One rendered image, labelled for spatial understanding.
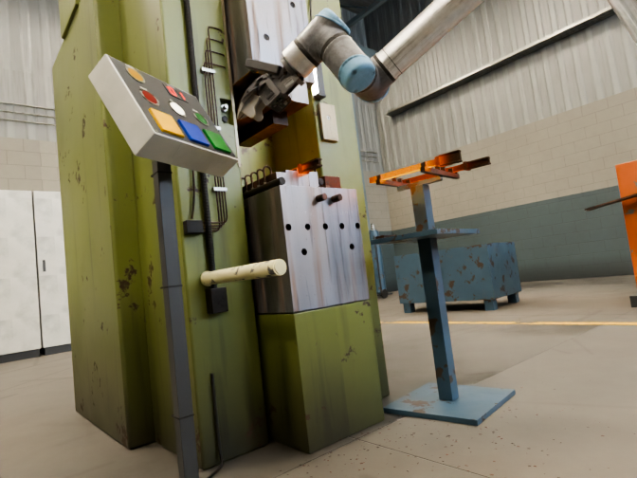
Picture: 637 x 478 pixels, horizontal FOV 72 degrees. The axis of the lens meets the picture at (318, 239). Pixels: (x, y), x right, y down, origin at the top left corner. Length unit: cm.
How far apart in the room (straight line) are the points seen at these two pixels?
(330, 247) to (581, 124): 786
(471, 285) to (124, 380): 398
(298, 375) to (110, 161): 115
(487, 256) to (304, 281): 369
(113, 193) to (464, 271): 402
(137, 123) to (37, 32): 720
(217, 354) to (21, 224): 527
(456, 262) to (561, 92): 503
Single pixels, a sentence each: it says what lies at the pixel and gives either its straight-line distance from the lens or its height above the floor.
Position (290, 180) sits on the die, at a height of 95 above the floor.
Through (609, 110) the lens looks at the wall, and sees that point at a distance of 911.
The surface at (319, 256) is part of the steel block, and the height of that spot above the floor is 65.
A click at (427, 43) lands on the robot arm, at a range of 128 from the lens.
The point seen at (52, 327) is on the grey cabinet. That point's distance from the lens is 661.
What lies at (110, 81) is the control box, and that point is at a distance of 127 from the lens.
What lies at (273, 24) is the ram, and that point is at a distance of 190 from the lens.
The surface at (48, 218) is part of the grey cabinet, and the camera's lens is 671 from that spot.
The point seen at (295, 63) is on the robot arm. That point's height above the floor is 114.
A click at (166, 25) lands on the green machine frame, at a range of 182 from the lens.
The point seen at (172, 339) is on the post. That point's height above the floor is 46.
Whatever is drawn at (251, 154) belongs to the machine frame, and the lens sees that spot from 219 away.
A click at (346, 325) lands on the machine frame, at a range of 167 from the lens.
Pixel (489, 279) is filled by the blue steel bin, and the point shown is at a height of 34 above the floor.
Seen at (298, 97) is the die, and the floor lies 129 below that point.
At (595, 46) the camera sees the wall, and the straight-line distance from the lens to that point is 946.
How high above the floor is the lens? 58
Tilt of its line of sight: 5 degrees up
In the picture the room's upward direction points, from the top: 7 degrees counter-clockwise
